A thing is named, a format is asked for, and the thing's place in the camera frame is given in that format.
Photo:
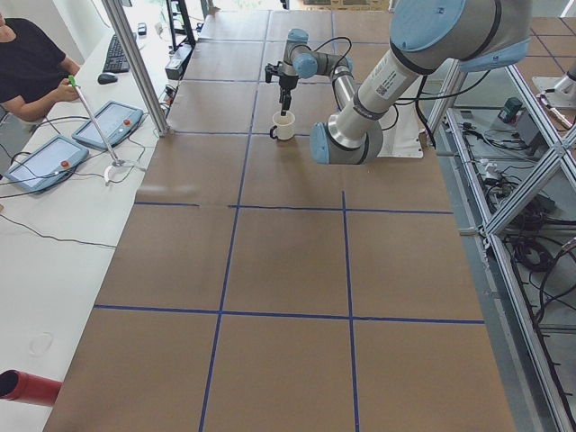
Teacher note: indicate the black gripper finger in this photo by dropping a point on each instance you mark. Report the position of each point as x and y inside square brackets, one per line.
[285, 108]

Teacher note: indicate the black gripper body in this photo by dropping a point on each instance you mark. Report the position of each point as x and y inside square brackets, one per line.
[286, 81]

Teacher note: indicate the white smiley face mug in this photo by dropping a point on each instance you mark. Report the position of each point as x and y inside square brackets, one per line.
[283, 126]

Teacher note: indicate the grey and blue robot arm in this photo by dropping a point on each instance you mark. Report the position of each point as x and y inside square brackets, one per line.
[482, 35]

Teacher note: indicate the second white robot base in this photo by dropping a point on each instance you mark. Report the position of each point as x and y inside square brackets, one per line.
[558, 92]

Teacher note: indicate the blue teach pendant far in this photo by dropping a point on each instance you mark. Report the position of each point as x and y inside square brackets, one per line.
[117, 121]

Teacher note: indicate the blue teach pendant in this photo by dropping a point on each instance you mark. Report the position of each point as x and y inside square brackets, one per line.
[47, 165]
[117, 121]

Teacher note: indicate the black keyboard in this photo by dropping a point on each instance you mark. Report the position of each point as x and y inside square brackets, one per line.
[115, 61]

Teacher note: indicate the silver stick with green tip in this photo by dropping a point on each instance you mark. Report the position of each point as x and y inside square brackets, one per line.
[116, 162]

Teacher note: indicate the black computer mouse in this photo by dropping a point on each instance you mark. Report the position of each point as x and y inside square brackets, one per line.
[106, 78]

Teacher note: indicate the brown paper table cover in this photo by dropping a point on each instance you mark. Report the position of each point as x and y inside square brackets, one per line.
[255, 290]

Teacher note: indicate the green and black box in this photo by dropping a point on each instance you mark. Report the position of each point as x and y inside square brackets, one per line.
[509, 112]

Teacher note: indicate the blue teach pendant near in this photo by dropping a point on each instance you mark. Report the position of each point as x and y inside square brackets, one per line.
[47, 165]

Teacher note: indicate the person in black shirt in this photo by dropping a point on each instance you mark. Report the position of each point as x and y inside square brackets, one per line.
[35, 72]

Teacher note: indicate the red cylinder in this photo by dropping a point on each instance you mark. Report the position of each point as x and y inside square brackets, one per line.
[29, 388]

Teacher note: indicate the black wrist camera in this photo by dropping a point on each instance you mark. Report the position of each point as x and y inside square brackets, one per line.
[272, 71]

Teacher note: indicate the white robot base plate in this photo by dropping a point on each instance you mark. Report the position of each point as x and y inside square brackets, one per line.
[400, 129]

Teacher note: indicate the aluminium frame column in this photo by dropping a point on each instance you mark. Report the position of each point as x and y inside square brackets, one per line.
[122, 29]

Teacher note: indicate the aluminium frame rail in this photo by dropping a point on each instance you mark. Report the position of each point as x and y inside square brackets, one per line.
[516, 187]

